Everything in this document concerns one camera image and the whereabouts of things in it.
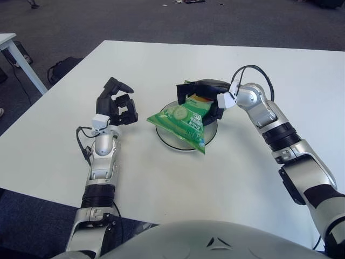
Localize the green chips snack bag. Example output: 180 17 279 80
146 79 215 155

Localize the black floor cable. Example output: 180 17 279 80
12 64 32 105

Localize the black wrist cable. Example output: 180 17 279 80
230 64 275 102
75 125 94 167

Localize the white left wrist sensor box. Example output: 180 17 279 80
91 114 111 135

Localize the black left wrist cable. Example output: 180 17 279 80
75 125 94 167

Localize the black backpack on floor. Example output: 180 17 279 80
47 56 84 84

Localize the grey robot torso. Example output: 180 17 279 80
53 220 332 259

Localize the white side table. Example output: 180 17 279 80
0 32 49 96

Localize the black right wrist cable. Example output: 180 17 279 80
230 64 275 102

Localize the white right wrist sensor box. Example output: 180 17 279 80
217 83 240 110

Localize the white wrist sensor box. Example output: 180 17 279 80
217 83 240 110
91 114 111 135

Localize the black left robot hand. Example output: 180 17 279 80
95 77 139 127

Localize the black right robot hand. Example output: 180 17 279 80
176 78 232 127

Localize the clear glass plate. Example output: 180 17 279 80
155 99 219 151

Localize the black bag on carpet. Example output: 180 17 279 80
312 0 345 9

